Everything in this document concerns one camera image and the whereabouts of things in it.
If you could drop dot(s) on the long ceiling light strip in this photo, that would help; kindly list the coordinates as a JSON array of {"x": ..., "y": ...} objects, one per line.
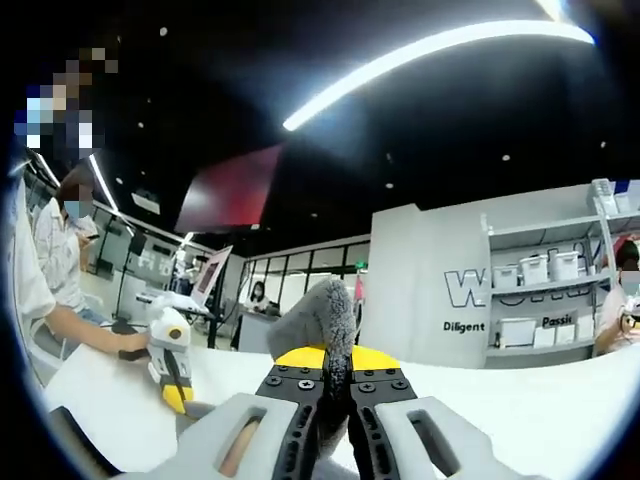
[{"x": 425, "y": 55}]

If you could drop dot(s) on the grey towel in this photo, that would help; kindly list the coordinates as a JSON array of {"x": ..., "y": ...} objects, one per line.
[{"x": 325, "y": 310}]

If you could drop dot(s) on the red ceiling panel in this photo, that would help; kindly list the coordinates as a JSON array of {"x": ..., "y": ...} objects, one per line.
[{"x": 230, "y": 190}]

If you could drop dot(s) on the person's torso white shirt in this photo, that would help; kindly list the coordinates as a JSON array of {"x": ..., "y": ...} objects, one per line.
[{"x": 30, "y": 280}]

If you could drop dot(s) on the short ceiling light strip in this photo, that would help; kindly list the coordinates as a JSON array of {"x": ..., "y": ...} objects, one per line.
[{"x": 102, "y": 180}]

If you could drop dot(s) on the grey metal shelf rack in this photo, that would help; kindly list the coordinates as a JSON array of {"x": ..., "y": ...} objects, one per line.
[{"x": 545, "y": 300}]

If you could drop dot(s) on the pink hanging item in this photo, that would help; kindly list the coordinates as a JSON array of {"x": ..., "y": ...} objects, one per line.
[{"x": 360, "y": 290}]

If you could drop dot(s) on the person's left hand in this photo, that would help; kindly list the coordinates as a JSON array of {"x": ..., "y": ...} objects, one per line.
[{"x": 134, "y": 345}]

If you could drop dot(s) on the group of white storage boxes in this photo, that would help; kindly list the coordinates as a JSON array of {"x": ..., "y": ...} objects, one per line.
[{"x": 545, "y": 267}]

